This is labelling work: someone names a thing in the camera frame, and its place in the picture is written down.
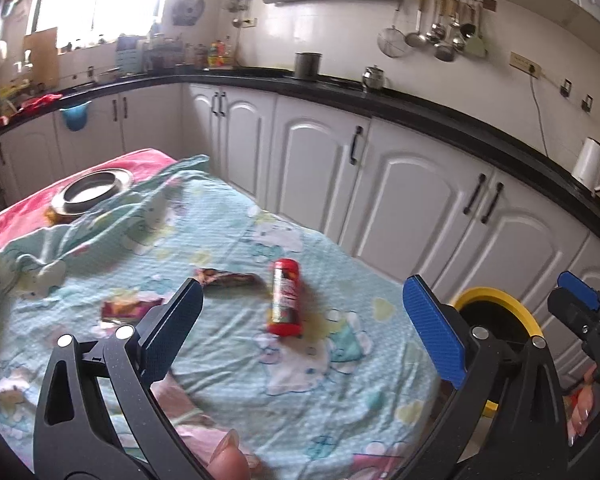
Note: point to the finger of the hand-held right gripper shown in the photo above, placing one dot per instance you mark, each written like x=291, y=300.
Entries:
x=572, y=315
x=580, y=290

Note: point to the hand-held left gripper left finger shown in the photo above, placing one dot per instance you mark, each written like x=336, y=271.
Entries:
x=172, y=325

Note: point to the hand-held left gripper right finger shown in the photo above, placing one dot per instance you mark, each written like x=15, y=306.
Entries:
x=432, y=325

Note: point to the yellow trash bin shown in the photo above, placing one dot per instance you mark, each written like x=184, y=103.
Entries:
x=485, y=294

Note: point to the red snack canister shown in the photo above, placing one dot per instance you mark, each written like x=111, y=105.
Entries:
x=286, y=300

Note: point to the person's right hand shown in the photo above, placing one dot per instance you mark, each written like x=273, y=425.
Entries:
x=580, y=410

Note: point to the person's left hand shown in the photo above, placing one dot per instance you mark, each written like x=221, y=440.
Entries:
x=230, y=460

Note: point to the red yellow snack wrapper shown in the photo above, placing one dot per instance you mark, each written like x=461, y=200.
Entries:
x=130, y=309

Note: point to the dark brown snack wrapper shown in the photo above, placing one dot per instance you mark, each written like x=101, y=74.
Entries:
x=227, y=278

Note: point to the light blue cartoon blanket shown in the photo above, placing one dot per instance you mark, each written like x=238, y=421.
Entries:
x=240, y=240

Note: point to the white electric kettle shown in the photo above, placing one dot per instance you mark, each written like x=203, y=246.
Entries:
x=592, y=165

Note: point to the white base cabinets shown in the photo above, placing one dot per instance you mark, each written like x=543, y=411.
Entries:
x=405, y=185

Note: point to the round metal plate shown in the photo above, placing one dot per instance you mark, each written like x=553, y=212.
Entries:
x=92, y=191

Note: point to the pink blanket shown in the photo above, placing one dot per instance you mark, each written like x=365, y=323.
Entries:
x=10, y=212

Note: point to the black countertop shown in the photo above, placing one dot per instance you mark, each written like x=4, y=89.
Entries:
x=430, y=115

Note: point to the steel teapot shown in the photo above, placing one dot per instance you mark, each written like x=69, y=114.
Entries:
x=373, y=79

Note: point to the red cloth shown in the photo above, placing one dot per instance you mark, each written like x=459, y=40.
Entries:
x=40, y=101

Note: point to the green spatula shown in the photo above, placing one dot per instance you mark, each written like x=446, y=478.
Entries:
x=476, y=46

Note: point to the row of condiment bottles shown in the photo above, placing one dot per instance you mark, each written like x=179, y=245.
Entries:
x=215, y=55

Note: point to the large steel ladle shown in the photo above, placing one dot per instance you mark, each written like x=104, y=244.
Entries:
x=444, y=51

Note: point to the grey cylindrical pot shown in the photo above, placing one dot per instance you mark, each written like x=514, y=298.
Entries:
x=307, y=66

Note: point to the wooden cutting board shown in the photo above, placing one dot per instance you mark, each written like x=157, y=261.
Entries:
x=41, y=57

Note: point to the kitchen window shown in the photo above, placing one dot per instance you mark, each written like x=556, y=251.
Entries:
x=100, y=0

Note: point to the metal wall hook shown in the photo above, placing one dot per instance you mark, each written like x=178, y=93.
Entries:
x=566, y=87
x=587, y=102

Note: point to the wall power socket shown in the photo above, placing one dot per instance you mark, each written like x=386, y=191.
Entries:
x=525, y=64

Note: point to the small grey wall fan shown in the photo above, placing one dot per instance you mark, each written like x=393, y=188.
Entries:
x=188, y=9

